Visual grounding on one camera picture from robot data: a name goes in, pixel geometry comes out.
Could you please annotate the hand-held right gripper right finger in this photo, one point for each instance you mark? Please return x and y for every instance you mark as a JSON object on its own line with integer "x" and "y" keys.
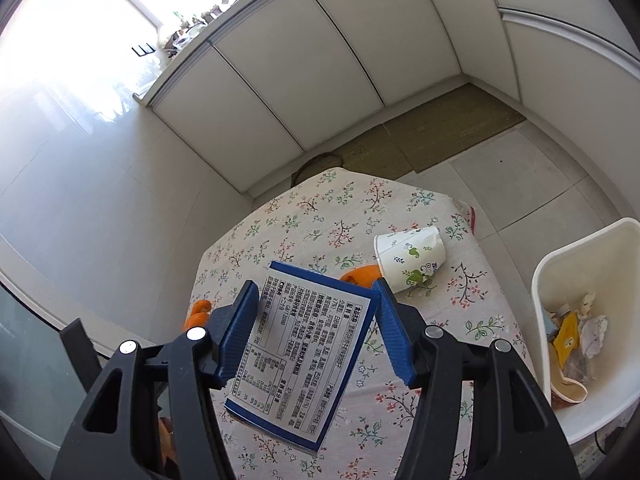
{"x": 395, "y": 330}

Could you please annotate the white tissue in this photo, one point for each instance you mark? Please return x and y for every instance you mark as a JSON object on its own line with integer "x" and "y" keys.
{"x": 585, "y": 305}

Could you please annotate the cluster of small ornaments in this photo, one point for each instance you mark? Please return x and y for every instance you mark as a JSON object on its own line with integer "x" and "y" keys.
{"x": 195, "y": 22}

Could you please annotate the clear plastic bottle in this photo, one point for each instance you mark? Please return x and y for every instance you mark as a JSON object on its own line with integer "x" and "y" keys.
{"x": 580, "y": 365}

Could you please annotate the white plastic bin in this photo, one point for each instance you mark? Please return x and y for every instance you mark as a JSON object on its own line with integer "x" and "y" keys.
{"x": 575, "y": 260}

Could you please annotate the white paper ball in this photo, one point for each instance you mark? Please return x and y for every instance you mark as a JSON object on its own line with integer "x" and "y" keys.
{"x": 592, "y": 335}

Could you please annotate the yellow wrapper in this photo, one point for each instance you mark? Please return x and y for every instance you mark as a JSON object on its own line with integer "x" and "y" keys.
{"x": 567, "y": 337}

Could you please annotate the orange peel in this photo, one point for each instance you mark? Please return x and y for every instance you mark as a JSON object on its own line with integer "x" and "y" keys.
{"x": 365, "y": 275}
{"x": 200, "y": 312}

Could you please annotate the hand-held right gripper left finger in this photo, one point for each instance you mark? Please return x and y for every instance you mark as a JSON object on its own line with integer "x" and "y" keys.
{"x": 240, "y": 330}

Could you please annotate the white cabinet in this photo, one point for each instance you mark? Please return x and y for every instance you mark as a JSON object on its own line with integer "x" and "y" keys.
{"x": 325, "y": 60}

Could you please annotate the small woven floor mat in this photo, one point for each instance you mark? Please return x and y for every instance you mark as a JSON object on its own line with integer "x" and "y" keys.
{"x": 375, "y": 152}

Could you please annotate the red instant noodle cup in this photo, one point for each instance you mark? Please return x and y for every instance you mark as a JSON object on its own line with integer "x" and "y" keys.
{"x": 567, "y": 392}

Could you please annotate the white floral paper cup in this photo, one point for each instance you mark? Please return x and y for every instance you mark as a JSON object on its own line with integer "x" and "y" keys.
{"x": 410, "y": 255}

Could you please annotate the large woven floor mat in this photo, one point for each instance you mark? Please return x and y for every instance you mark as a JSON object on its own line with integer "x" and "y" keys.
{"x": 450, "y": 120}

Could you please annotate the light blue milk carton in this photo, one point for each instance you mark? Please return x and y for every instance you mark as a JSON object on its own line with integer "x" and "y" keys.
{"x": 551, "y": 327}

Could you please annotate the blue and white box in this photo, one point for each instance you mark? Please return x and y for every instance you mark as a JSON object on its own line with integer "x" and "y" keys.
{"x": 310, "y": 350}

